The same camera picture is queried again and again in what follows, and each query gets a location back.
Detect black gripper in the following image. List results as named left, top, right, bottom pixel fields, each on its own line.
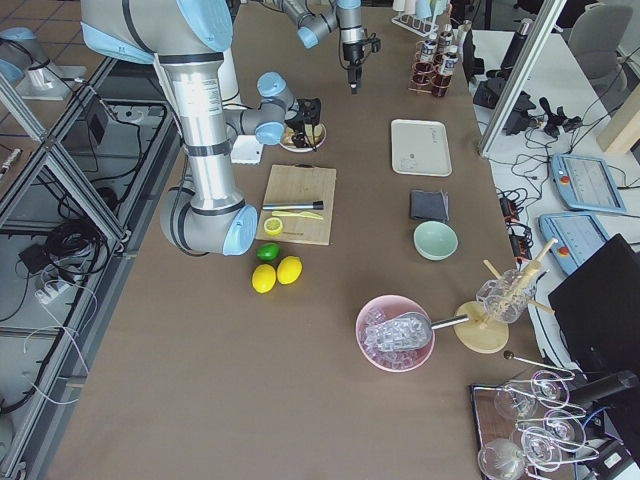
left=285, top=98, right=321, bottom=148
left=342, top=41, right=381, bottom=94

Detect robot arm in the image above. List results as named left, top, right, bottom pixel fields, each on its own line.
left=275, top=0, right=381, bottom=94
left=81, top=1, right=302, bottom=256

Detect cream rabbit tray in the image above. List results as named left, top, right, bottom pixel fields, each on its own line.
left=390, top=119, right=452, bottom=177

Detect glass rack tray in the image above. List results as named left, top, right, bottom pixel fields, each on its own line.
left=468, top=384, right=521, bottom=450

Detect white plate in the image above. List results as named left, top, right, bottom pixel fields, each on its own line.
left=278, top=122, right=328, bottom=153

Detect wooden cutting board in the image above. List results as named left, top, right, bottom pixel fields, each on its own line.
left=256, top=165, right=337, bottom=246

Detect tea bottle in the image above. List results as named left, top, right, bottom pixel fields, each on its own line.
left=431, top=45, right=458, bottom=98
left=436, top=23, right=453, bottom=54
left=416, top=33, right=438, bottom=73

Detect metal muddler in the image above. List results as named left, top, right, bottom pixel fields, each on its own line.
left=262, top=200, right=324, bottom=211

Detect white cup rack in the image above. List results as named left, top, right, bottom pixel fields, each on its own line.
left=391, top=0, right=450, bottom=38

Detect yellow plastic knife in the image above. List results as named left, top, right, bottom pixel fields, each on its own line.
left=271, top=210, right=324, bottom=220

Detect half lemon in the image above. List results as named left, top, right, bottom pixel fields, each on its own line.
left=263, top=216, right=284, bottom=236

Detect green lime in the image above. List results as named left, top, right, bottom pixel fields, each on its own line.
left=256, top=242, right=281, bottom=262

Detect yellow lemon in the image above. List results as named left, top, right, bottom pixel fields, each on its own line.
left=251, top=263, right=277, bottom=294
left=276, top=256, right=303, bottom=285

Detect dark grey folded cloth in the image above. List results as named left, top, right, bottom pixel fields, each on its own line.
left=409, top=189, right=449, bottom=223

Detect mint green bowl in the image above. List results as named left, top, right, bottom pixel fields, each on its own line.
left=413, top=221, right=459, bottom=261

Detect pink bowl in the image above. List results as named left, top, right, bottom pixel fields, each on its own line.
left=355, top=295, right=435, bottom=372

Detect metal ice scoop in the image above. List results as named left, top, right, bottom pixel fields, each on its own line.
left=365, top=312, right=470, bottom=352

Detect clear plastic ice cubes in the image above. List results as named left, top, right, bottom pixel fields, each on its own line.
left=357, top=308, right=434, bottom=371

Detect office chair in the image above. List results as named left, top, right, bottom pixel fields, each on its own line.
left=568, top=3, right=633, bottom=93

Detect blue teach pendant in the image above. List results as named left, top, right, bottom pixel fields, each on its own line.
left=550, top=154, right=627, bottom=214
left=538, top=212, right=610, bottom=275

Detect glass mug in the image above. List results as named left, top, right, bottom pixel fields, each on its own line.
left=476, top=270, right=536, bottom=324

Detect wooden mug tree stand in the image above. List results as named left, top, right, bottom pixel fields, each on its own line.
left=454, top=238, right=558, bottom=354

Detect black monitor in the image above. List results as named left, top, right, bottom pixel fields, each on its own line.
left=549, top=234, right=639, bottom=373

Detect wine glass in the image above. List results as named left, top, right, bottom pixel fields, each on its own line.
left=477, top=438, right=526, bottom=480
left=517, top=409, right=586, bottom=472
left=494, top=370, right=569, bottom=421

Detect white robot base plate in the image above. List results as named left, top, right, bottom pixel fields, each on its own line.
left=231, top=135, right=264, bottom=165

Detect copper wire bottle rack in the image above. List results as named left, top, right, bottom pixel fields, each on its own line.
left=409, top=41, right=445, bottom=95

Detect aluminium frame post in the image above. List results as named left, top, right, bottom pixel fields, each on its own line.
left=478, top=0, right=566, bottom=158

